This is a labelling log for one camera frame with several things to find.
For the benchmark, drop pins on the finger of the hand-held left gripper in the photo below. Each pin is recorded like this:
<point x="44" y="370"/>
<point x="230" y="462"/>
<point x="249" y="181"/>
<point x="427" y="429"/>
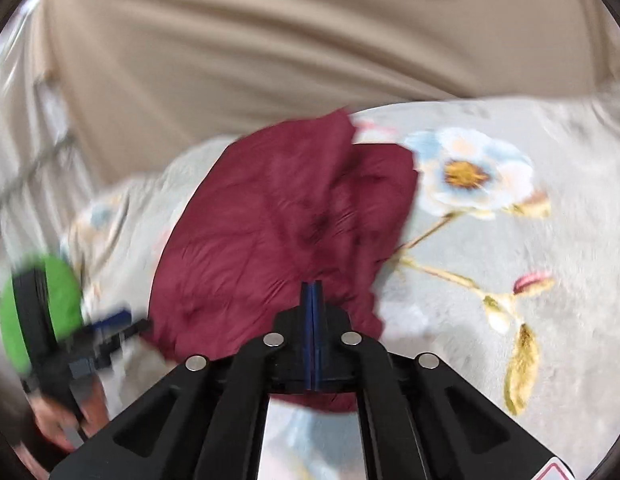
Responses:
<point x="110" y="320"/>

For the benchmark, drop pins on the person's left hand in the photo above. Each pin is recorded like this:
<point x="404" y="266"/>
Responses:
<point x="50" y="420"/>

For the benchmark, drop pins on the beige fabric sheet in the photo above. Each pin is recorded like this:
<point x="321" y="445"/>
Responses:
<point x="290" y="35"/>

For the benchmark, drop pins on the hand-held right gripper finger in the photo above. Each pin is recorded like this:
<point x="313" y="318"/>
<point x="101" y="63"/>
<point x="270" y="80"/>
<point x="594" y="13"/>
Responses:
<point x="306" y="340"/>
<point x="318" y="340"/>

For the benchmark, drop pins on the light floral blanket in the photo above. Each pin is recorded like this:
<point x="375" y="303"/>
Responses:
<point x="539" y="260"/>

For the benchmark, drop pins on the maroon puffer jacket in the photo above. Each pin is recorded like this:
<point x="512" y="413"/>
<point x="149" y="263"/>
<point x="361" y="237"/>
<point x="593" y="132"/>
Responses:
<point x="270" y="240"/>

